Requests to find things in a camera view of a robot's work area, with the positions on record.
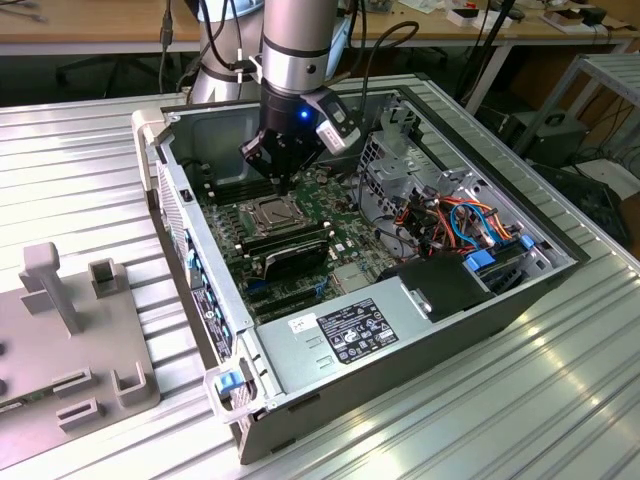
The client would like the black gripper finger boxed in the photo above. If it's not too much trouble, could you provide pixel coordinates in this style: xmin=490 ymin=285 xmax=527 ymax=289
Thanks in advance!
xmin=282 ymin=142 xmax=327 ymax=198
xmin=238 ymin=129 xmax=286 ymax=197

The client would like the wire locking lever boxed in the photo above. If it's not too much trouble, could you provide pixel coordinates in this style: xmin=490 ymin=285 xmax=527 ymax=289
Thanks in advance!
xmin=242 ymin=193 xmax=291 ymax=209

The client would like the metal socket cover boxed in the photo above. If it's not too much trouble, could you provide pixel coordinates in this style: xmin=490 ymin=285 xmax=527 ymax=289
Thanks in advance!
xmin=239 ymin=196 xmax=307 ymax=237

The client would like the silver CPU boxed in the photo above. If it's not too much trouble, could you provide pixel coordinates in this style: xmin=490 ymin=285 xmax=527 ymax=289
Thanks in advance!
xmin=257 ymin=202 xmax=294 ymax=229

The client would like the silver drive cage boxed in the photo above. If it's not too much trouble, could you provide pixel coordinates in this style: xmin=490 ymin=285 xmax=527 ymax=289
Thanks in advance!
xmin=357 ymin=91 xmax=482 ymax=259

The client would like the green motherboard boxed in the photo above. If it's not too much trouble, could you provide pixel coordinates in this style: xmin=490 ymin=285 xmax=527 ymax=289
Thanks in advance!
xmin=197 ymin=167 xmax=419 ymax=324

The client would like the black graphics card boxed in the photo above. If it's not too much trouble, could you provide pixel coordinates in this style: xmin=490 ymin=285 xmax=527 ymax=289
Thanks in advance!
xmin=260 ymin=238 xmax=332 ymax=282

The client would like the blue retention clip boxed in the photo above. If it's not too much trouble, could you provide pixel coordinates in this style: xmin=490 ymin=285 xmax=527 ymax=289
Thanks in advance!
xmin=183 ymin=227 xmax=197 ymax=290

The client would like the silver chipset heatsink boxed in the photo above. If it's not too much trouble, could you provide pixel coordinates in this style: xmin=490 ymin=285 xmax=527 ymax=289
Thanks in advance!
xmin=333 ymin=263 xmax=370 ymax=295

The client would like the black expansion slot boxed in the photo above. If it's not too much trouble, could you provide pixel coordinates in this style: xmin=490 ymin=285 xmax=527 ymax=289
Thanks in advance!
xmin=252 ymin=298 xmax=322 ymax=321
xmin=246 ymin=285 xmax=317 ymax=304

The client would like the black plastic shroud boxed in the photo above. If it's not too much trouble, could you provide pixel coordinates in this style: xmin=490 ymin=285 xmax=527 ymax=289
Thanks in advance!
xmin=377 ymin=253 xmax=494 ymax=324

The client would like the blue disk carrier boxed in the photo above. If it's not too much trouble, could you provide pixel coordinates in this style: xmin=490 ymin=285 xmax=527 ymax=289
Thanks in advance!
xmin=462 ymin=251 xmax=497 ymax=275

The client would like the small white box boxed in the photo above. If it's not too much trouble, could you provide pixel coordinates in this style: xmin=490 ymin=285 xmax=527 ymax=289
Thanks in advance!
xmin=446 ymin=7 xmax=481 ymax=26

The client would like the silver power supply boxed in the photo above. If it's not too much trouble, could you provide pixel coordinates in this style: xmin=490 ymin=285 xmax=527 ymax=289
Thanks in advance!
xmin=253 ymin=277 xmax=436 ymax=396

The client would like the blue case latch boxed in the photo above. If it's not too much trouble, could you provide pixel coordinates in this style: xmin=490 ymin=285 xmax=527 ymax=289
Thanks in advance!
xmin=214 ymin=372 xmax=241 ymax=397

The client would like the grey PC case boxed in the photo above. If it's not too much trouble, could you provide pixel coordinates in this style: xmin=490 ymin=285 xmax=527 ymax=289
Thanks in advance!
xmin=130 ymin=87 xmax=592 ymax=466

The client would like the black equipment box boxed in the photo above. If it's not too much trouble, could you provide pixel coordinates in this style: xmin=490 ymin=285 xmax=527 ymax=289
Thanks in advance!
xmin=509 ymin=110 xmax=589 ymax=166

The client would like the wooden desk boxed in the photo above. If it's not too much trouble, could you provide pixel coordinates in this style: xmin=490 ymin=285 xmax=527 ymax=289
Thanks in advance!
xmin=0 ymin=0 xmax=640 ymax=56

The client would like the grey parts rack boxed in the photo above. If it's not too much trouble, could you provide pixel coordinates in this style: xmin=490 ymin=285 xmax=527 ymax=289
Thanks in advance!
xmin=0 ymin=242 xmax=162 ymax=456

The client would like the brown cardboard tray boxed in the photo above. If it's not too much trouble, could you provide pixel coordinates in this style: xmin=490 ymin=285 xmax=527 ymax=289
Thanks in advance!
xmin=542 ymin=9 xmax=584 ymax=32

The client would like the grey slatted metal table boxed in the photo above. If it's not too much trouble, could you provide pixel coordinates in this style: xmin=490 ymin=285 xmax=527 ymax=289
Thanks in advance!
xmin=547 ymin=52 xmax=640 ymax=169

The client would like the green RAM stick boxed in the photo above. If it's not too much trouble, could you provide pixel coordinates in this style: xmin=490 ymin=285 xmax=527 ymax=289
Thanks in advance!
xmin=0 ymin=387 xmax=55 ymax=415

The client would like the white camera on black bracket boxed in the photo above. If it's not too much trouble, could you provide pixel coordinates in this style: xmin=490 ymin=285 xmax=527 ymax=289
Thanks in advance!
xmin=299 ymin=85 xmax=364 ymax=155

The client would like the black wire with white plug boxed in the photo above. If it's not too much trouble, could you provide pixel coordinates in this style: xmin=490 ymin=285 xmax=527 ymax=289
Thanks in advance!
xmin=177 ymin=156 xmax=211 ymax=175

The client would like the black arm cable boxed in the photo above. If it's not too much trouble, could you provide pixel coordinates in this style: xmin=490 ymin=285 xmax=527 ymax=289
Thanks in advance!
xmin=360 ymin=20 xmax=422 ymax=121

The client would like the orange power wire bundle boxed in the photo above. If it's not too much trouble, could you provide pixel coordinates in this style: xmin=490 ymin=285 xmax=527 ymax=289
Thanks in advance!
xmin=394 ymin=193 xmax=516 ymax=257

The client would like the blue data wire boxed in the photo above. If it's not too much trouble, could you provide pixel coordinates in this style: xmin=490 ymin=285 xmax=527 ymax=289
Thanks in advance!
xmin=448 ymin=201 xmax=501 ymax=249

